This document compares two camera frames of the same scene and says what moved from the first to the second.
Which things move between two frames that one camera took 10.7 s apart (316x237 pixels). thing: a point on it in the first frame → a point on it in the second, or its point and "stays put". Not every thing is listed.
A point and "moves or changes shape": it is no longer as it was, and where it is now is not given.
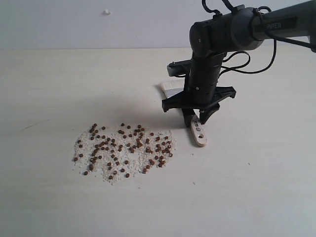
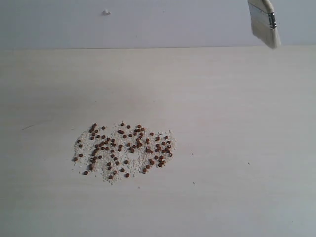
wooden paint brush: x=197 y=128 moves or changes shape
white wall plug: x=106 y=12 stays put
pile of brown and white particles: x=116 y=152 stays put
